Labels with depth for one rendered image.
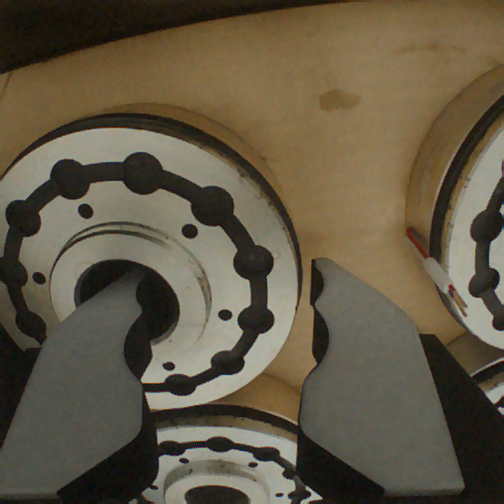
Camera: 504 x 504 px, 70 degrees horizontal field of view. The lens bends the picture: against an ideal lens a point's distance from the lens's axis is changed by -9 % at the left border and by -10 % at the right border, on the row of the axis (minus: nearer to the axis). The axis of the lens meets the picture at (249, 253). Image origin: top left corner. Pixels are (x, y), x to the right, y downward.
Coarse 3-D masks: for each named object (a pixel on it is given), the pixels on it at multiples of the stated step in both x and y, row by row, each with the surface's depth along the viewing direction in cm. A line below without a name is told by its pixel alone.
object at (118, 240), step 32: (96, 224) 10; (128, 224) 10; (64, 256) 10; (96, 256) 10; (128, 256) 10; (160, 256) 10; (192, 256) 11; (64, 288) 11; (192, 288) 11; (192, 320) 11; (160, 352) 12
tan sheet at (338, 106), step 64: (384, 0) 11; (448, 0) 10; (64, 64) 11; (128, 64) 11; (192, 64) 12; (256, 64) 12; (320, 64) 12; (384, 64) 11; (448, 64) 11; (0, 128) 12; (256, 128) 12; (320, 128) 12; (384, 128) 12; (320, 192) 13; (384, 192) 13; (320, 256) 15; (384, 256) 15; (448, 320) 16
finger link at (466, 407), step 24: (432, 336) 8; (432, 360) 8; (456, 360) 8; (456, 384) 7; (456, 408) 6; (480, 408) 6; (456, 432) 6; (480, 432) 6; (456, 456) 6; (480, 456) 6; (480, 480) 5
